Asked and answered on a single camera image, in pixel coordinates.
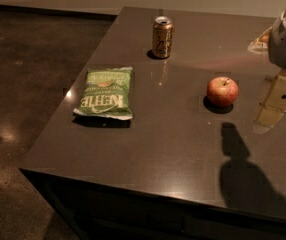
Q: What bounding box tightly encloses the green Kettle chip bag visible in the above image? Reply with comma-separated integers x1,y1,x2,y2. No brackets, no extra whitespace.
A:
73,67,133,120

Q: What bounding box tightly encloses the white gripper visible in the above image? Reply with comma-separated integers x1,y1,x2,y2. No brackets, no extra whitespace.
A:
247,8,286,129

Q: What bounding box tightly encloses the orange soda can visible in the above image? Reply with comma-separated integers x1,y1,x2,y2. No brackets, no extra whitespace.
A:
152,16,174,59

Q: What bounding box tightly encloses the red apple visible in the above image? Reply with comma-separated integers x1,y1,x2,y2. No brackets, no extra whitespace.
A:
207,77,239,107

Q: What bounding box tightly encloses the dark table cabinet base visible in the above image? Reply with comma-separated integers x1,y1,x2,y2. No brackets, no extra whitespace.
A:
22,169,286,240

